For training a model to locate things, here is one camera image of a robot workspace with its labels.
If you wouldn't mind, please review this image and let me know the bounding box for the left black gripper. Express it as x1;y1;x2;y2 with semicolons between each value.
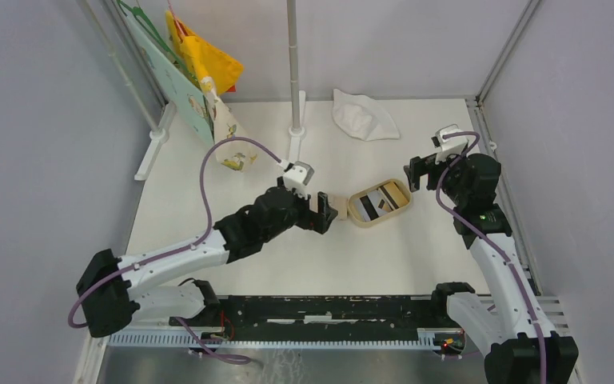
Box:
263;177;337;243

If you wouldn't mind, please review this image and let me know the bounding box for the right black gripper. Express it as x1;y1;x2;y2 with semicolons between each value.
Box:
403;148;468;206

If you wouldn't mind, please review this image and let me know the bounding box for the beige oval tray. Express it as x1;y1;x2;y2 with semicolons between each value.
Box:
347;178;413;228

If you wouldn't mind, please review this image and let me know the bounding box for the gold striped card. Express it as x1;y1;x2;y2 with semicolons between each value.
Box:
379;182;409;210

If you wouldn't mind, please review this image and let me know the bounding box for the beige card holder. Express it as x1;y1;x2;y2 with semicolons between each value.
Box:
309;194;348;221

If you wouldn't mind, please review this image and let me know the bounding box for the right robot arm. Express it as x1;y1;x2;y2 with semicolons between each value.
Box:
404;154;579;383

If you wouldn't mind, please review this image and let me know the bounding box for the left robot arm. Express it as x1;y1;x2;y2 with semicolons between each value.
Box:
68;185;338;338

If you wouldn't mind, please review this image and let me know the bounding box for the white crumpled cloth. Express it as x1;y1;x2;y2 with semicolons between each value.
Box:
332;89;401;142

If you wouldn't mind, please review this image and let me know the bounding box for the white pole base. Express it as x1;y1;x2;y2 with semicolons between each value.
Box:
287;90;306;163

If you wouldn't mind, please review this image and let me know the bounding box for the white printed hanging cloth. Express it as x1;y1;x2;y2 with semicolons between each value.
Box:
201;76;257;172

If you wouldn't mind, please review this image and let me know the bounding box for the white left rack foot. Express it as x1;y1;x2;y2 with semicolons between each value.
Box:
134;102;177;182

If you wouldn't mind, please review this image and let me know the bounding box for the teal printed hanging cloth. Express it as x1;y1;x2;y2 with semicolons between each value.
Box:
117;1;214;146

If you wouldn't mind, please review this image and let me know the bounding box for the yellow hanging cloth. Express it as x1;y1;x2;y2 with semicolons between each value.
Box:
165;10;244;96

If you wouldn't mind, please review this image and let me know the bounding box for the grey vertical pole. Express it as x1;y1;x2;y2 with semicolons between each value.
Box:
286;0;302;136

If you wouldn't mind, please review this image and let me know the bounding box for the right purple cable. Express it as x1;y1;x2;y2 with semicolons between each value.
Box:
435;130;548;384

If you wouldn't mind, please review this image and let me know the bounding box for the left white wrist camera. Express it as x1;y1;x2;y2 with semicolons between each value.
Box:
281;161;314;189

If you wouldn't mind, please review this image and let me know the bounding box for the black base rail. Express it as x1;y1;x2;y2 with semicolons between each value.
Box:
185;295;465;344

